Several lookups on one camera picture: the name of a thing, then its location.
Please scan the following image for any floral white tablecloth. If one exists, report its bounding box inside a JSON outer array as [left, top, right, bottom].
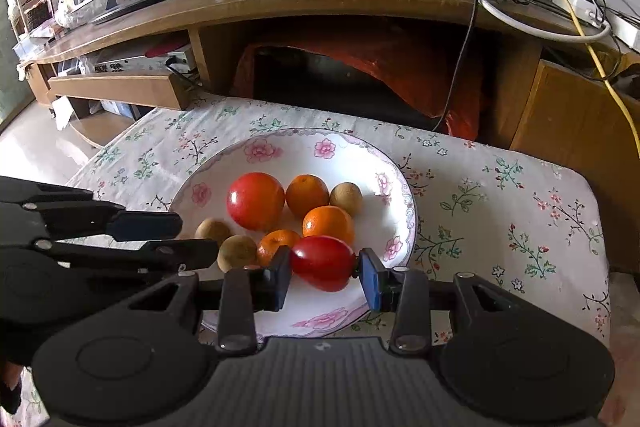
[[74, 96, 608, 340]]

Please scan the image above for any yellow cable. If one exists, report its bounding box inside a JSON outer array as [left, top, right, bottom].
[[384, 0, 640, 158]]

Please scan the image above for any brown longan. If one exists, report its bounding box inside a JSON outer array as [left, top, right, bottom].
[[217, 235, 257, 273], [330, 182, 363, 217], [194, 218, 231, 246]]

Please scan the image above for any white floral ceramic bowl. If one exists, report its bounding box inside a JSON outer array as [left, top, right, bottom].
[[169, 126, 418, 339]]

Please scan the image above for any orange tangerine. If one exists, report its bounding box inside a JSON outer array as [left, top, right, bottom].
[[256, 229, 300, 268], [302, 205, 355, 245], [285, 174, 330, 218]]

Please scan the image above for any red cloth under stand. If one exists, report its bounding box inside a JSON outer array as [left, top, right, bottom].
[[231, 31, 482, 140]]

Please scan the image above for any white power strip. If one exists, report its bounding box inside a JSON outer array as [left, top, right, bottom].
[[552, 0, 639, 52]]

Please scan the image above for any grey set-top box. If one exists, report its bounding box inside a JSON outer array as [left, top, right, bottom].
[[93, 46, 198, 75]]

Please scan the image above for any wooden tv stand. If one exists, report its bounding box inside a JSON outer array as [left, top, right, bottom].
[[25, 0, 639, 272]]

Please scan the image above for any red cherry tomato large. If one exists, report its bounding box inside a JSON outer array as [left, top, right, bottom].
[[290, 236, 356, 293]]

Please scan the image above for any thin black hanging cable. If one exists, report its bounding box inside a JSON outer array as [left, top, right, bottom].
[[432, 0, 482, 134]]

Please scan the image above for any large red apple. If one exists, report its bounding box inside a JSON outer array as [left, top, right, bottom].
[[226, 172, 285, 232]]

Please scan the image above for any thick white cable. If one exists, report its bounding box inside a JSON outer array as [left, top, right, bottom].
[[429, 0, 614, 46]]

